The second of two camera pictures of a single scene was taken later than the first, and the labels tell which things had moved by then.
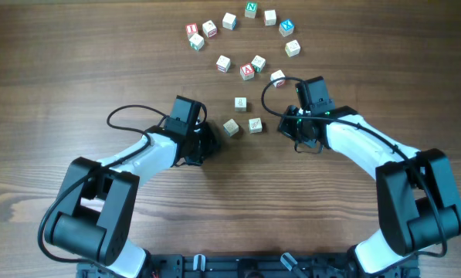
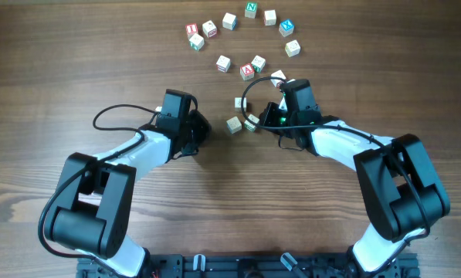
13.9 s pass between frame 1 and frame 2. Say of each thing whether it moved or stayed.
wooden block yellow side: moved
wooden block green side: stayed
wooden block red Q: stayed
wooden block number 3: stayed
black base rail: stayed
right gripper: moved
